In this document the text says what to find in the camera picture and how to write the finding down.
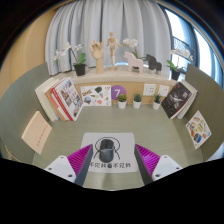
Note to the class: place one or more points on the red-edged photo magazine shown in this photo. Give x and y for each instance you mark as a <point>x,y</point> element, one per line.
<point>70,98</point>

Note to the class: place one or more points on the colourful sticker sheet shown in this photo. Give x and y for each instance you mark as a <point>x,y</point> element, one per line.
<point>198,130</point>

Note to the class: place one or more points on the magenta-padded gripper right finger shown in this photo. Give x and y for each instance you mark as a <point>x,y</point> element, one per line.
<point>166,165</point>

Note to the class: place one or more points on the white orchid in black pot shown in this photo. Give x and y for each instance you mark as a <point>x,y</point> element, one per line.
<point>80,70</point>
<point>130,42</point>
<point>175,75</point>

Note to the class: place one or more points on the dark grey horse figure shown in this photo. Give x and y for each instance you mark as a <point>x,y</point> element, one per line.
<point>154,62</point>

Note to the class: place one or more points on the white printed mouse pad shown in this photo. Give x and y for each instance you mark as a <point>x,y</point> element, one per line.
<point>125,140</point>

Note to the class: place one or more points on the black book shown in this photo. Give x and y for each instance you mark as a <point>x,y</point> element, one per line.
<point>175,100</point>

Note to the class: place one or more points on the white sticker card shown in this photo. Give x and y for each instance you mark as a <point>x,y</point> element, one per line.
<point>96,96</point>

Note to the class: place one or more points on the wooden artist mannequin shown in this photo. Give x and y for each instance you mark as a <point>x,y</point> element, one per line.
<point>113,45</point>

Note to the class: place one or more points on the small succulent in white pot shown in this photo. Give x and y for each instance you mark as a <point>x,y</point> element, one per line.
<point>137,104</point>
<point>122,104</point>
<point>156,105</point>

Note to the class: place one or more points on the white wall socket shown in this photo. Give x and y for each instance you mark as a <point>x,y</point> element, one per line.
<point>149,89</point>
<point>164,91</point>

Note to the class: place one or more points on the pink horse figure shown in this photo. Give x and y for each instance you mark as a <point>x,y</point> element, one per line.
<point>134,61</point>

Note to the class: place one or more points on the wooden hand model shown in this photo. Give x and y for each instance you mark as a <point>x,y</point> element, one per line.
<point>97,53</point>

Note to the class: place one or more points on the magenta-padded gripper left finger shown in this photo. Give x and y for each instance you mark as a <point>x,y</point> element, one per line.
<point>58,166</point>

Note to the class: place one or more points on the light grey curtain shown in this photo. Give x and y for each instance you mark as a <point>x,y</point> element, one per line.
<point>110,20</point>

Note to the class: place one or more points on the beige booklet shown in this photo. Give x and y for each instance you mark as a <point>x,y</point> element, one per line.
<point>36,132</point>

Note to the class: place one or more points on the purple round disc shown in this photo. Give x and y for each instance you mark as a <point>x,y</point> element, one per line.
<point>117,90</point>

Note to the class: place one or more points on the green divider panel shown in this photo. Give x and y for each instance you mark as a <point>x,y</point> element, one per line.
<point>20,96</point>
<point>210,96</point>

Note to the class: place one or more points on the dark-framed window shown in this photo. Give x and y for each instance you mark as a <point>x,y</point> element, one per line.
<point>186,36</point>

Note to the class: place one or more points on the light wooden ledge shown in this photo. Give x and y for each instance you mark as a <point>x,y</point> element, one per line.
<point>133,86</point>

